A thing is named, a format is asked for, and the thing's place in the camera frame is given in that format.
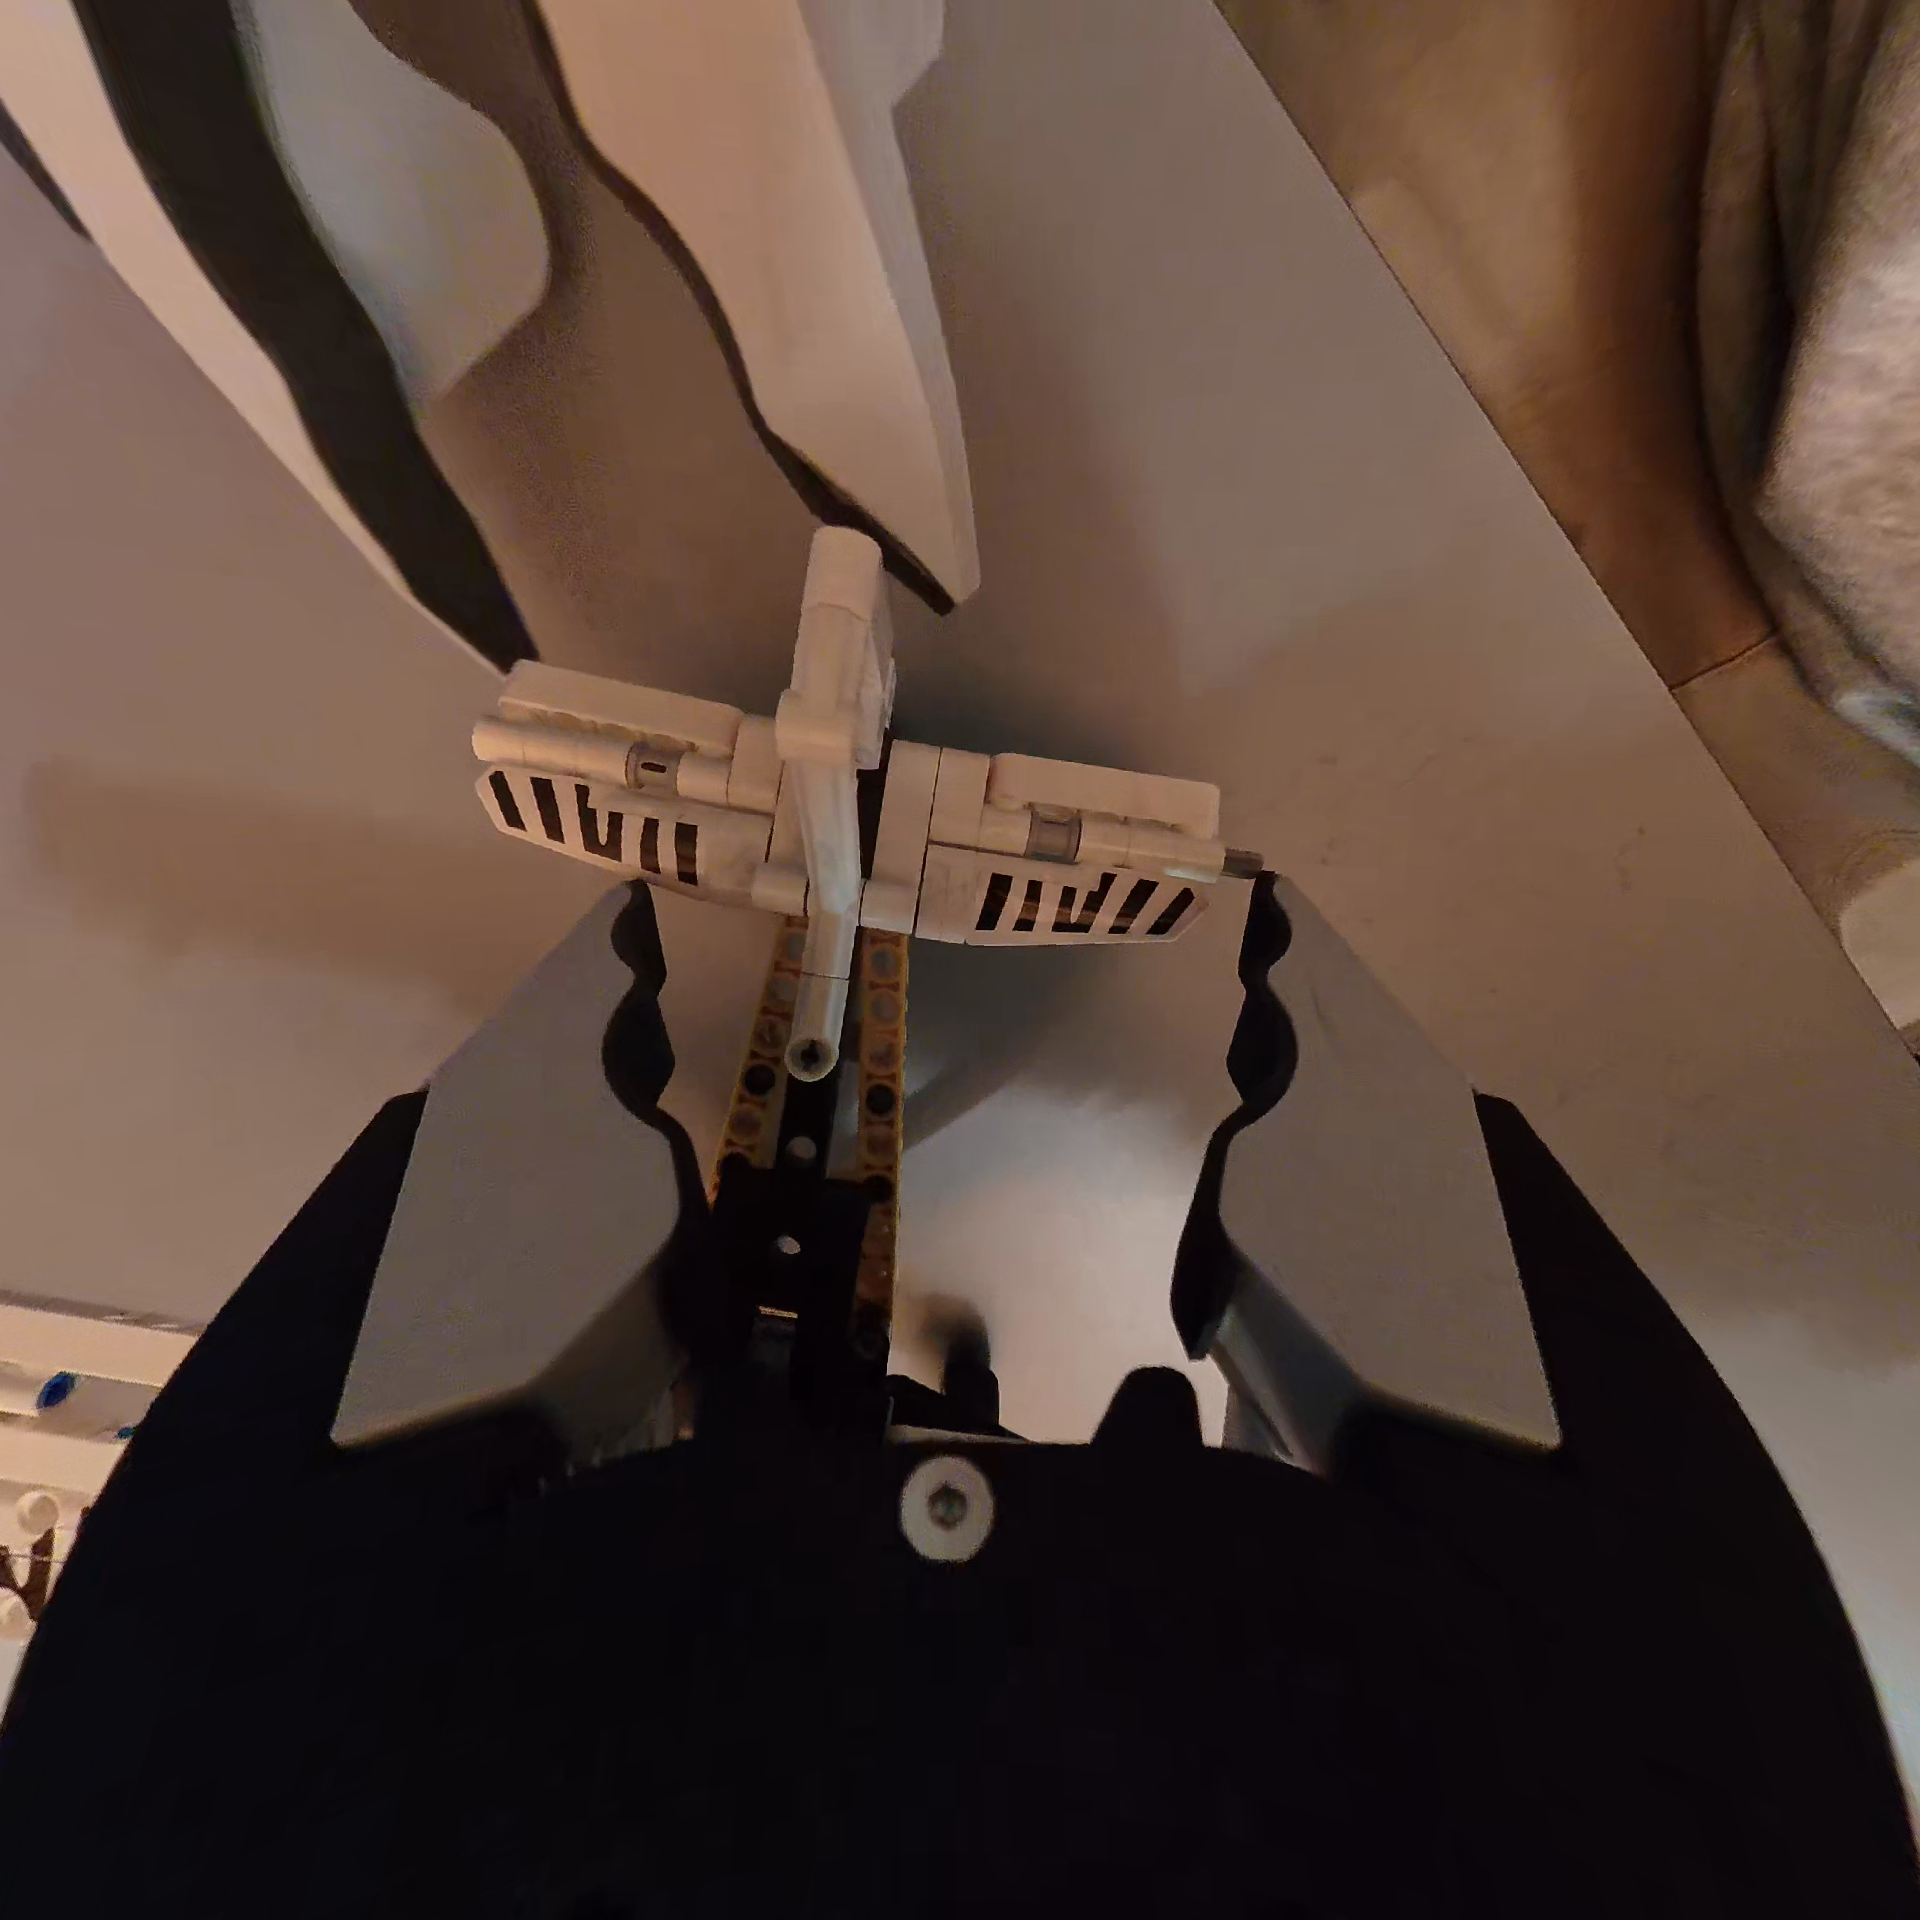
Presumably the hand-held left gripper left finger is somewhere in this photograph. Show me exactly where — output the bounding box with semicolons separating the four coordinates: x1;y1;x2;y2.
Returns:
331;884;709;1469

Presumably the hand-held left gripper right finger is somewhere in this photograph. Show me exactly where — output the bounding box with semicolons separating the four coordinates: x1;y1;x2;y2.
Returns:
1171;872;1564;1478

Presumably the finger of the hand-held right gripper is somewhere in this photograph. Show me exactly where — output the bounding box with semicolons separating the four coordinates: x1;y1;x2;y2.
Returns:
517;0;979;617
0;0;552;672

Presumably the lego airplane model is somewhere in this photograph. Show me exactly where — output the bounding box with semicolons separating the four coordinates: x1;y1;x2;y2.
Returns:
0;527;1267;1654

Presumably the person's grey hoodie torso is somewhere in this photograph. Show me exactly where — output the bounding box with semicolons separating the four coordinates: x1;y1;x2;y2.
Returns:
1702;0;1920;766

